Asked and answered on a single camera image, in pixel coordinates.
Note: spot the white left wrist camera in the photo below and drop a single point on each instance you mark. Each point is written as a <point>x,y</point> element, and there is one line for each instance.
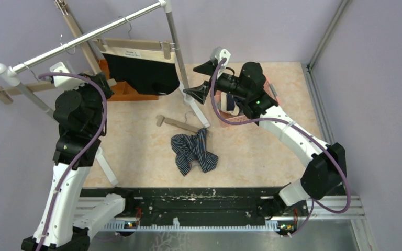
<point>64,82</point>

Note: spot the orange wooden tray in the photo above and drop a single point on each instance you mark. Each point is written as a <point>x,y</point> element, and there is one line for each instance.
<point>122,91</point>

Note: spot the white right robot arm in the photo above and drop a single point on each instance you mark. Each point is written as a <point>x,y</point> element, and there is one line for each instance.
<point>324,162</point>

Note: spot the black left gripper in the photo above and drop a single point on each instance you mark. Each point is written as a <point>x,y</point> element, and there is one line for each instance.
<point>100,79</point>

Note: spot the aluminium frame rail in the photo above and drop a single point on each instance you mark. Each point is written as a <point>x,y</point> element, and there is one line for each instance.
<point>321,211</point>

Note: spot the black underwear beige waistband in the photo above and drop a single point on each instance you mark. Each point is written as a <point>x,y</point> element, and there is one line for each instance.
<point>145,76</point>

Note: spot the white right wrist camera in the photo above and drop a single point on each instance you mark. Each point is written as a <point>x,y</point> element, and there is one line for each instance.
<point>218,54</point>

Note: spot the pink plastic basket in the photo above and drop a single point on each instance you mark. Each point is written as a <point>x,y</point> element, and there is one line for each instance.
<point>252,94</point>

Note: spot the beige hanger of navy underwear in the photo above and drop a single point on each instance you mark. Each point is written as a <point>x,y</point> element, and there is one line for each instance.
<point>182,125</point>

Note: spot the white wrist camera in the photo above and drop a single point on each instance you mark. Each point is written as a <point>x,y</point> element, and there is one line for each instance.
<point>218,54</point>
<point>64,82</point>

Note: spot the beige hanger of black underwear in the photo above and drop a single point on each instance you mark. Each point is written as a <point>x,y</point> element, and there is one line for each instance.
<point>150,50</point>

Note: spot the silver clothes rack rail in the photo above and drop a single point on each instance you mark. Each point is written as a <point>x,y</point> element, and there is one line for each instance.
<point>167,178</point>

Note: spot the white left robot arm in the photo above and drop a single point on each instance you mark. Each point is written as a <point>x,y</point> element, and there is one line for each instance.
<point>81,113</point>

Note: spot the navy underwear beige waistband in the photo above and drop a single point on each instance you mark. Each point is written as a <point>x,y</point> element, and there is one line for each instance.
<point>227,104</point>

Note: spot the navy white striped underwear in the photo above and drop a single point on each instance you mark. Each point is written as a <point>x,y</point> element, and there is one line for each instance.
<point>192,150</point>

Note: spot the beige clip hanger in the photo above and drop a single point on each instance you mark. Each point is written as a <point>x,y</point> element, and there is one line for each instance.
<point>12,79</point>

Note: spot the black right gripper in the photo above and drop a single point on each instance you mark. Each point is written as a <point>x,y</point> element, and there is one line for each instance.
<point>200,92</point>

